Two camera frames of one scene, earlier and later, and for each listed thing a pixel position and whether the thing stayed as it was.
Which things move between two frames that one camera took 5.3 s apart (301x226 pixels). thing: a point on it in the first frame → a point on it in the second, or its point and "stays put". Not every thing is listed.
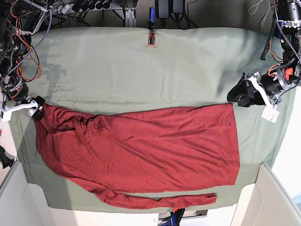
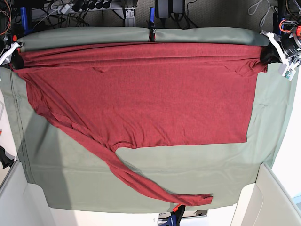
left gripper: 16,99 → 16,59
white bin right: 266,202 stays put
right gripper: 270,84 → 291,45
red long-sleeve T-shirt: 111,152 → 110,93
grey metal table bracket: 130,20 stays put
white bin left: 24,204 stays put
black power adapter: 163,8 stays put
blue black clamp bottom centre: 175,217 stays put
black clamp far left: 5,160 stays put
